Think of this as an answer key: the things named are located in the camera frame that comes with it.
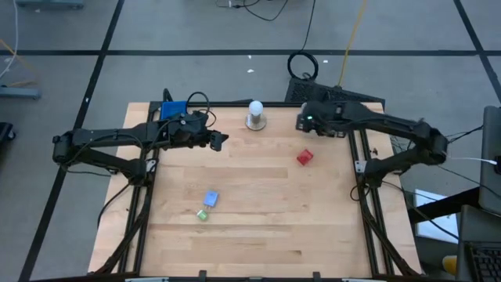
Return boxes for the white charging cable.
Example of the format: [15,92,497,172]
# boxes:
[448,155,499,165]

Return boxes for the white floor cable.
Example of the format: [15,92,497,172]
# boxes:
[0,0,20,79]

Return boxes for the black keyboard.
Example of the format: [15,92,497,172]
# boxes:
[464,241,501,282]

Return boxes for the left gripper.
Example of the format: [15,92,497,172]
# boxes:
[166,110,230,153]

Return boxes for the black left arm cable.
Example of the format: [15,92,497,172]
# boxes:
[186,91,217,126]

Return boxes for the black perforated panel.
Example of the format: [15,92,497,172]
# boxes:
[284,77,387,107]

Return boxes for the red digital clock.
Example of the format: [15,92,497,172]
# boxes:
[296,148,315,167]

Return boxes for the white bulb lamp wooden base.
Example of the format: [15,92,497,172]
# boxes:
[244,99,269,132]

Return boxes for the black arm base cable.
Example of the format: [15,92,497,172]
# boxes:
[96,182,132,229]

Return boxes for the black aluminium table frame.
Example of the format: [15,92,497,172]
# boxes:
[88,88,422,280]

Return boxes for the grey cart base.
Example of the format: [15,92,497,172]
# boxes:
[15,0,86,10]
[0,85,42,100]

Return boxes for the black coiled floor cable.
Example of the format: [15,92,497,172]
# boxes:
[287,0,320,82]

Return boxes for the blue plastic bin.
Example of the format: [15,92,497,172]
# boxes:
[159,100,189,121]

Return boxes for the black caster wheel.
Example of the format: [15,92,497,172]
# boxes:
[0,121,16,144]

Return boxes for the yellow hanging cable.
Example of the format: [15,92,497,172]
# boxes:
[337,0,369,87]

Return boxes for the light blue wall charger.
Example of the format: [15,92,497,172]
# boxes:
[203,190,220,208]

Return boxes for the yellow object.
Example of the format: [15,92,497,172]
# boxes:
[442,254,459,276]

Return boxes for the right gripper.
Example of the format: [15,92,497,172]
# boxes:
[296,100,350,139]

